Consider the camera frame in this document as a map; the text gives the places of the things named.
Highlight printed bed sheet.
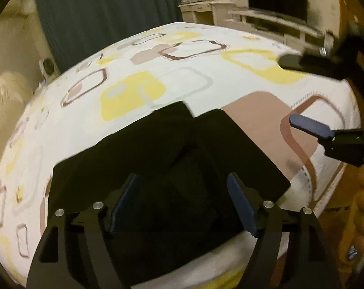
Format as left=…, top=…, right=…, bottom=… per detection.
left=0, top=21, right=361, bottom=289

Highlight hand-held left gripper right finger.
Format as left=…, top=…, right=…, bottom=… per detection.
left=227, top=172, right=340, bottom=289

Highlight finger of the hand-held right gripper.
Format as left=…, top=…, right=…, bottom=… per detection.
left=278, top=46, right=348, bottom=82
left=289, top=113, right=364, bottom=167

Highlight white dressing table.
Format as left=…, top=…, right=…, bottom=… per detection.
left=177, top=0, right=249, bottom=32

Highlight cream tufted headboard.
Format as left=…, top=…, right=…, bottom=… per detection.
left=0, top=72, right=35, bottom=145

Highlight small white desk fan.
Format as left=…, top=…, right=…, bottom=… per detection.
left=39, top=58, right=56, bottom=79

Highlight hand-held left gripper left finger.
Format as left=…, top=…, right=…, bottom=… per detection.
left=26, top=173, right=137, bottom=289

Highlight black pants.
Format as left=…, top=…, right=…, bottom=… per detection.
left=46, top=101, right=292, bottom=280

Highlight dark green curtain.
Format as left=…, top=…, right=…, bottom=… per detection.
left=33, top=0, right=184, bottom=73

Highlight white television stand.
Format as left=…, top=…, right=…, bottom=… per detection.
left=227, top=9, right=336, bottom=49

